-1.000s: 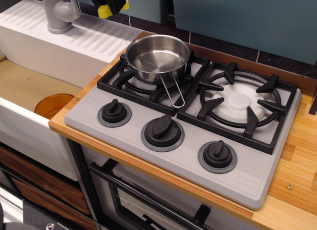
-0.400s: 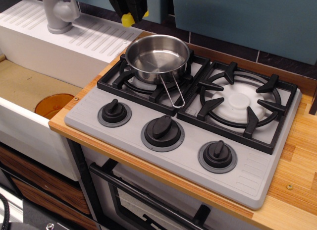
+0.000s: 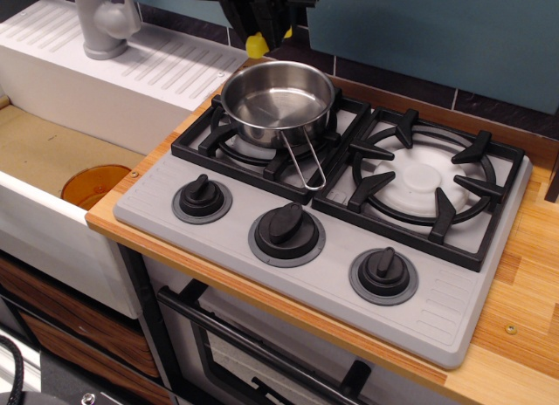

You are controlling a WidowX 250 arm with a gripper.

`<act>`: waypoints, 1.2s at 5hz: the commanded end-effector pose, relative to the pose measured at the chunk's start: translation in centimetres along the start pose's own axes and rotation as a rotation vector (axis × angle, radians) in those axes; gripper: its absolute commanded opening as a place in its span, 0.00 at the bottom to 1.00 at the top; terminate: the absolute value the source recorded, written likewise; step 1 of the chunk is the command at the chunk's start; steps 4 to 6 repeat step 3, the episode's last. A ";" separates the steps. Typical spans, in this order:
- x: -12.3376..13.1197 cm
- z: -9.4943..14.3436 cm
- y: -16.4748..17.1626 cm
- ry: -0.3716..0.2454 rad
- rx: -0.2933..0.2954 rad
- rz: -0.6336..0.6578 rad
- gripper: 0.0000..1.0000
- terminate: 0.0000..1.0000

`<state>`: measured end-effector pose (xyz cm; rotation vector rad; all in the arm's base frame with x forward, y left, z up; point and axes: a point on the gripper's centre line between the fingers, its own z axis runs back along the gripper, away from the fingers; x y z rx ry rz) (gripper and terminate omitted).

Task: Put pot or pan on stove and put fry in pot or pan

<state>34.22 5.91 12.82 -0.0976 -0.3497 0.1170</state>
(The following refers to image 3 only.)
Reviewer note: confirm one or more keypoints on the yellow crinkle fry toy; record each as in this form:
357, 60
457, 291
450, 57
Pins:
260, 43

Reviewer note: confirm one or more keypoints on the black middle stove knob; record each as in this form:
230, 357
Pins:
287, 237

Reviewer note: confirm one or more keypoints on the black left burner grate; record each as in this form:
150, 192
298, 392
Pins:
212, 142

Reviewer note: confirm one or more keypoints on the white toy sink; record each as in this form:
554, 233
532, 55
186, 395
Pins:
63, 112

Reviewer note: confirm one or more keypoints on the black right burner grate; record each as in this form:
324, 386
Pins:
448, 193

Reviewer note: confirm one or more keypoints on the grey toy faucet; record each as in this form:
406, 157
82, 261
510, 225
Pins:
107, 26

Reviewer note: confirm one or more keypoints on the grey toy stove top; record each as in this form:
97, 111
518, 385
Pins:
437, 323

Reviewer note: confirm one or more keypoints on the black left stove knob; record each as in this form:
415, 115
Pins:
202, 201

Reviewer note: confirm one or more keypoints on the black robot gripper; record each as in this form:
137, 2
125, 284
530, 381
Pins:
275, 18

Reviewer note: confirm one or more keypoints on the orange plastic bowl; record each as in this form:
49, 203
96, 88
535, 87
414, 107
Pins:
90, 185

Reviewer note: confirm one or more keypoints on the oven door with black handle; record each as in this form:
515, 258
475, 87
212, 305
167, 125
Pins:
247, 356

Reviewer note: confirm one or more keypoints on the black right stove knob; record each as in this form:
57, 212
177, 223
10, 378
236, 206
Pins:
383, 277

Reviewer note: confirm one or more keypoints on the wooden drawer front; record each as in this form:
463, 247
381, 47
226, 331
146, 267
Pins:
95, 339

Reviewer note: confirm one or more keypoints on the stainless steel pot with handle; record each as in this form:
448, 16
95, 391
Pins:
281, 104

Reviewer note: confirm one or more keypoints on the black stove knob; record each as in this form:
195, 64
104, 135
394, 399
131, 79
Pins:
287, 237
383, 277
202, 201

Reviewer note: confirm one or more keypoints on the black burner grate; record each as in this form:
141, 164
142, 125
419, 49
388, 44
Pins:
212, 142
448, 193

